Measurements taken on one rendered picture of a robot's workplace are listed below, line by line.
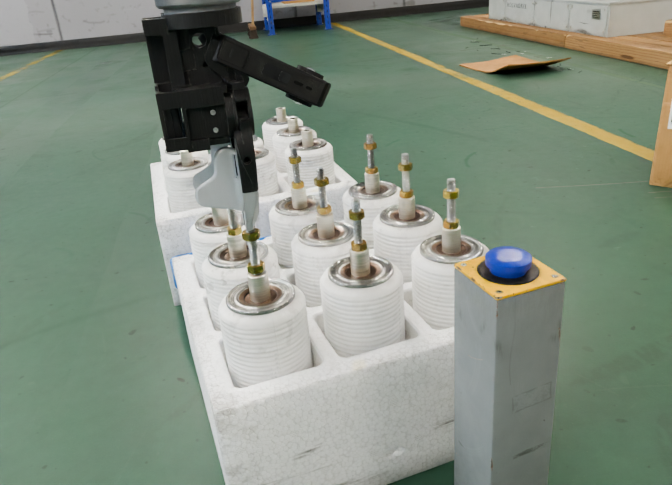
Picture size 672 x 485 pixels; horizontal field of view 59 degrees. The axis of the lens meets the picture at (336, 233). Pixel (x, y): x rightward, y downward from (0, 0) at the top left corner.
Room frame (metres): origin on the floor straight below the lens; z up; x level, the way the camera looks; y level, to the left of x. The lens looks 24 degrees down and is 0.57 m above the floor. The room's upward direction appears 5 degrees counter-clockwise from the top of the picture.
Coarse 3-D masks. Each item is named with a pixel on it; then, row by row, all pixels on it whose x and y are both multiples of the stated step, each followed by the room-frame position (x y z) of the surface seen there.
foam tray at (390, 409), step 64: (192, 256) 0.84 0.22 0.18; (192, 320) 0.65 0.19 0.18; (320, 320) 0.64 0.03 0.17; (256, 384) 0.51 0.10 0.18; (320, 384) 0.51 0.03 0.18; (384, 384) 0.53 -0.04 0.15; (448, 384) 0.55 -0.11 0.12; (256, 448) 0.48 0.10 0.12; (320, 448) 0.50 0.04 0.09; (384, 448) 0.53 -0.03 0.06; (448, 448) 0.55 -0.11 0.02
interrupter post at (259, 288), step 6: (264, 270) 0.57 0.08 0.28; (252, 276) 0.56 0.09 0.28; (258, 276) 0.56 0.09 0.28; (264, 276) 0.56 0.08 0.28; (252, 282) 0.56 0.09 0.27; (258, 282) 0.56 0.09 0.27; (264, 282) 0.56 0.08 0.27; (252, 288) 0.56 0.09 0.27; (258, 288) 0.56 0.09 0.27; (264, 288) 0.56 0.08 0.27; (252, 294) 0.56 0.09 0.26; (258, 294) 0.56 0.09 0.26; (264, 294) 0.56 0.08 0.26; (270, 294) 0.57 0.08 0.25; (252, 300) 0.56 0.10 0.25; (258, 300) 0.56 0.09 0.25; (264, 300) 0.56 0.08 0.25
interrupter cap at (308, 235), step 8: (312, 224) 0.75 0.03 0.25; (336, 224) 0.74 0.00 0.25; (344, 224) 0.74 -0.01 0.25; (304, 232) 0.73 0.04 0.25; (312, 232) 0.73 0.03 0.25; (336, 232) 0.72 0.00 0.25; (344, 232) 0.71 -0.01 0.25; (352, 232) 0.71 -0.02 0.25; (304, 240) 0.70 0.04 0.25; (312, 240) 0.70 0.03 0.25; (320, 240) 0.70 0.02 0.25; (328, 240) 0.69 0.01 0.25; (336, 240) 0.69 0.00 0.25; (344, 240) 0.69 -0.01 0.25
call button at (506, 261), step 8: (496, 248) 0.48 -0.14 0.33; (504, 248) 0.48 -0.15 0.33; (512, 248) 0.48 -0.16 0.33; (520, 248) 0.48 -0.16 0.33; (488, 256) 0.47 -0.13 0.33; (496, 256) 0.46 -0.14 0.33; (504, 256) 0.46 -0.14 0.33; (512, 256) 0.46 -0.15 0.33; (520, 256) 0.46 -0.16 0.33; (528, 256) 0.46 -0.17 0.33; (488, 264) 0.46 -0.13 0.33; (496, 264) 0.45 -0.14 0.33; (504, 264) 0.45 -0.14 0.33; (512, 264) 0.45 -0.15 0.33; (520, 264) 0.45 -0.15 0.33; (528, 264) 0.45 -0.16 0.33; (496, 272) 0.46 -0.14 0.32; (504, 272) 0.45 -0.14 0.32; (512, 272) 0.45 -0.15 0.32; (520, 272) 0.45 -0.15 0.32
